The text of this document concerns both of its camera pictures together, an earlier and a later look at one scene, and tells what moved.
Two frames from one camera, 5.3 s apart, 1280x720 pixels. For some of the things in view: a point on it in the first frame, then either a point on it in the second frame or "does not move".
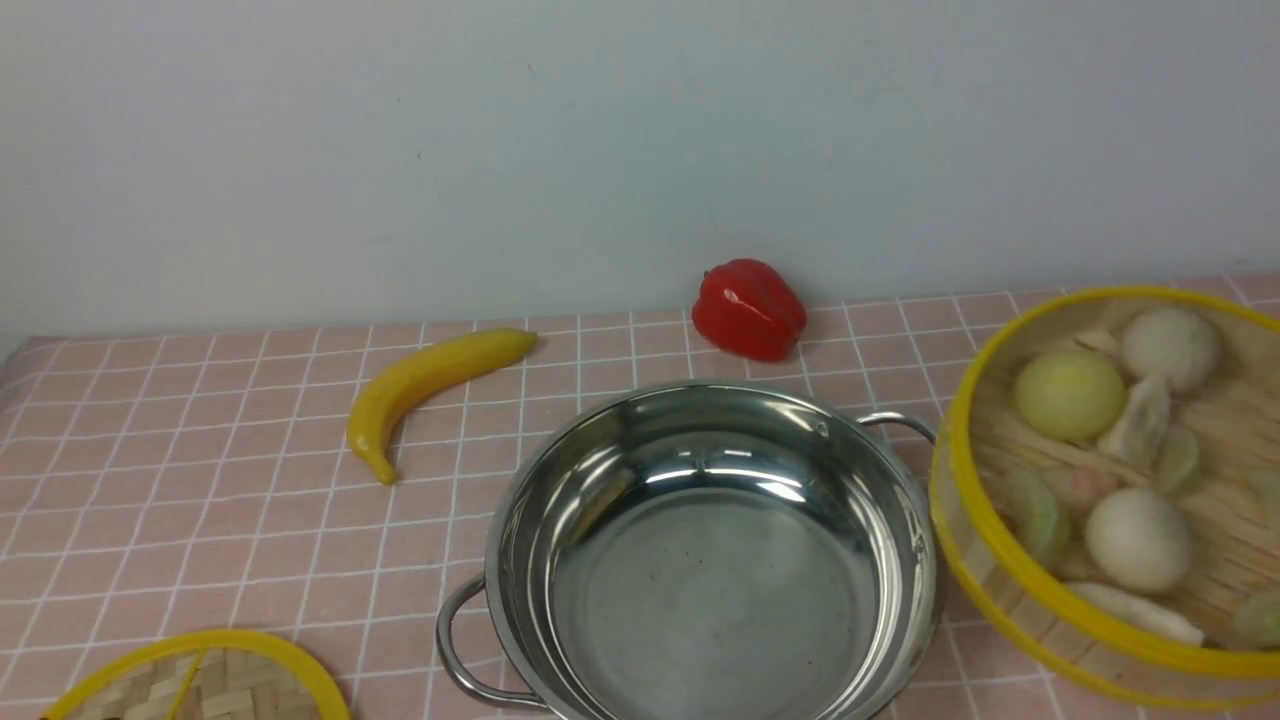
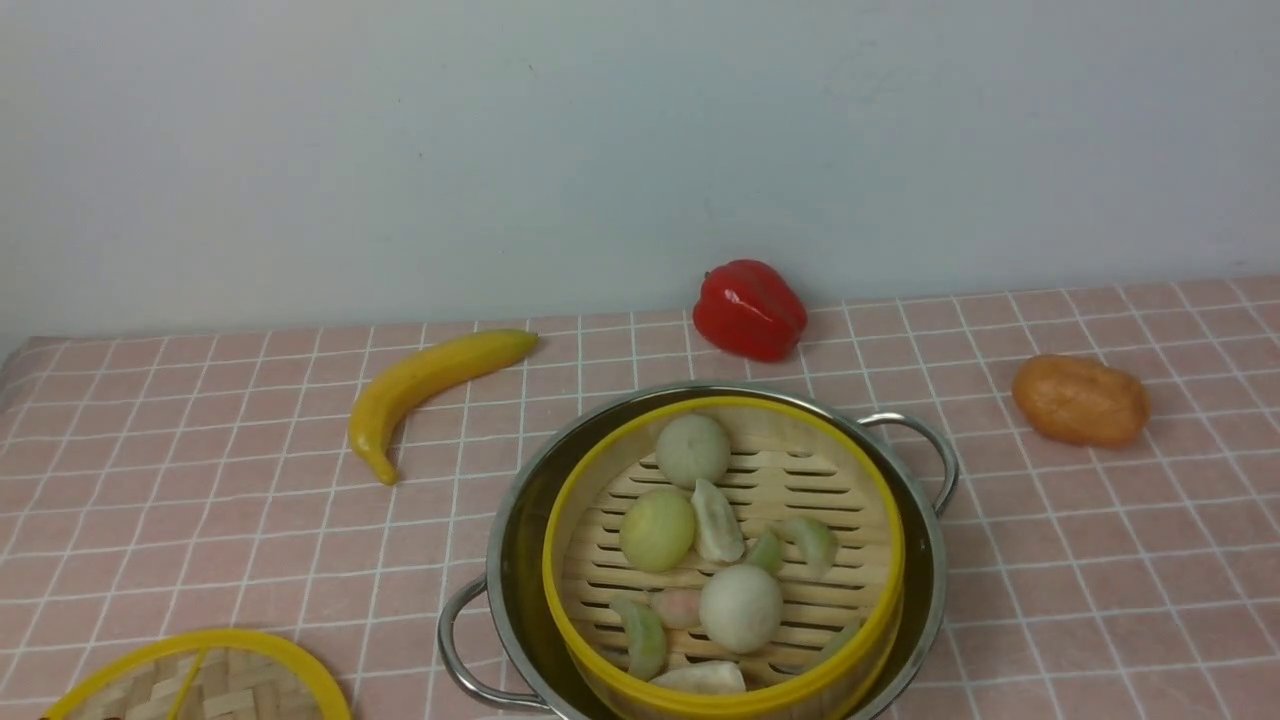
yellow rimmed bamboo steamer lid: [215, 674] does not move
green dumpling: [1176, 458] -> [816, 540]
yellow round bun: [1070, 396] -> [656, 530]
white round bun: [1137, 539] -> [740, 608]
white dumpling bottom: [1148, 614] -> [708, 677]
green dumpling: [1036, 511] -> [646, 640]
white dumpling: [1137, 434] -> [720, 535]
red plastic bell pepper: [745, 309] does not move
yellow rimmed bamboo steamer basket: [1105, 494] -> [726, 558]
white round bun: [1172, 342] -> [690, 447]
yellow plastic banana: [421, 375] does not move
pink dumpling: [1080, 488] -> [679, 608]
